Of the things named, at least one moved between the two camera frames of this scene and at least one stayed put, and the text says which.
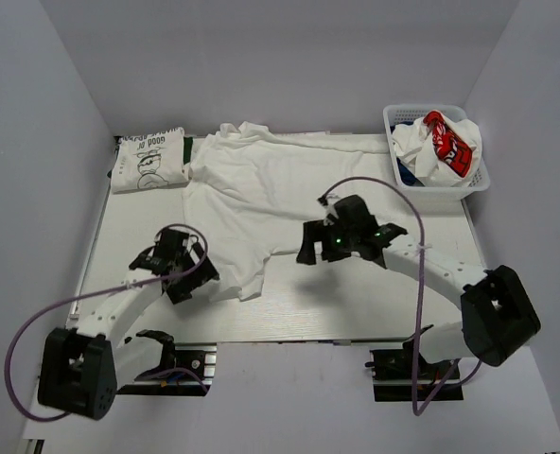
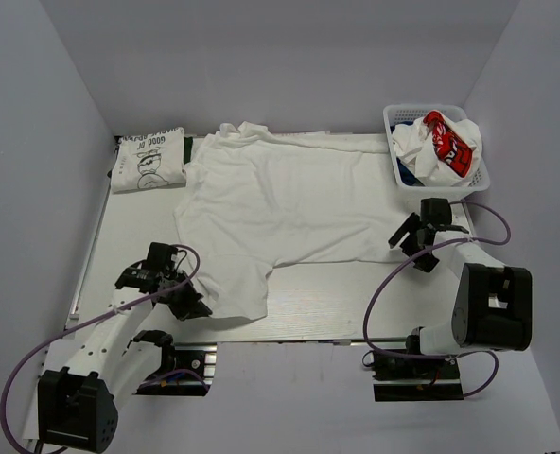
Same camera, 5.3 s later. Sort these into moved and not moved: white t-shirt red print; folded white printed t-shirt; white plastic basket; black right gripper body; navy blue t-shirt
Moved: black right gripper body
Not moved: white t-shirt red print; navy blue t-shirt; folded white printed t-shirt; white plastic basket
